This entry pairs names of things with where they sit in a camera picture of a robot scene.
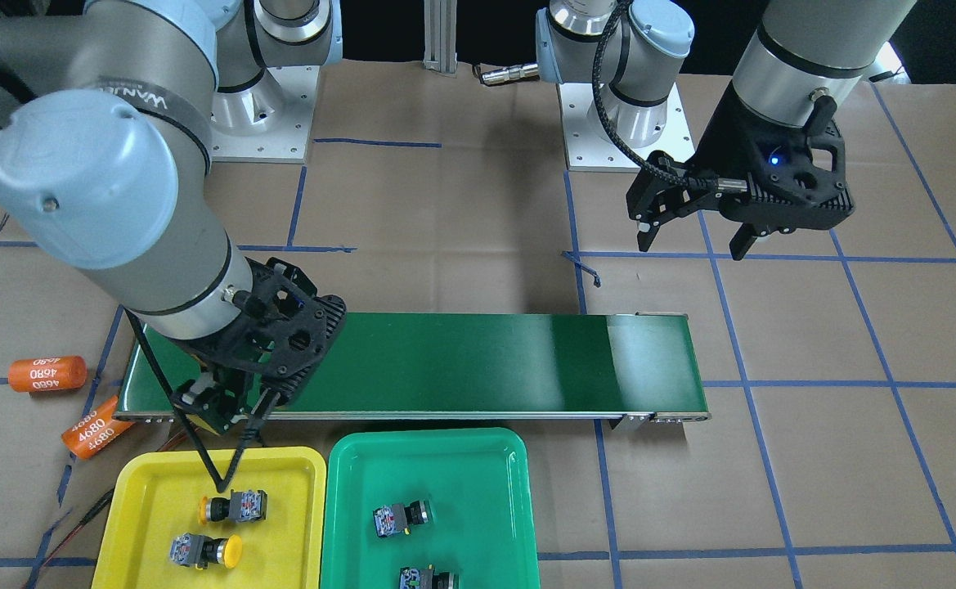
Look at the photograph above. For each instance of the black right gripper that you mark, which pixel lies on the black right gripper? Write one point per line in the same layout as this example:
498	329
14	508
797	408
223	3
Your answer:
209	402

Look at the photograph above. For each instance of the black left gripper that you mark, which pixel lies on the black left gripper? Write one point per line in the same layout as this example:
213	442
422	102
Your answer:
724	141

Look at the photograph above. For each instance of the green push button switch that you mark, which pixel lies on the green push button switch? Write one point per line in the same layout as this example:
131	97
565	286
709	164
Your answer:
427	578
400	518

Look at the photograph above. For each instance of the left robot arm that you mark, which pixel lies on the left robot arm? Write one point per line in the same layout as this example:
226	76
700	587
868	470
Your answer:
800	51

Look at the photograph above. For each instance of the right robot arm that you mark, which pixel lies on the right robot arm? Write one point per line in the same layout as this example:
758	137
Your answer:
102	160

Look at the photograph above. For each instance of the yellow plastic tray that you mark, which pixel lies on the yellow plastic tray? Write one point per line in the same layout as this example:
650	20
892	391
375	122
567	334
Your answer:
157	497

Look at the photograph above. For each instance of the green conveyor belt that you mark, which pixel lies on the green conveyor belt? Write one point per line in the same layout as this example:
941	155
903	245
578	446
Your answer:
485	366

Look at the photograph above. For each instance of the green plastic tray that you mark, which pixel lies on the green plastic tray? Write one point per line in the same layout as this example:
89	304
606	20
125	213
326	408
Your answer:
455	500

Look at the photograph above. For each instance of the aluminium frame post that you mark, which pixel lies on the aluminium frame post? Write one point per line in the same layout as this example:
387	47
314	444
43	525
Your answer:
439	25

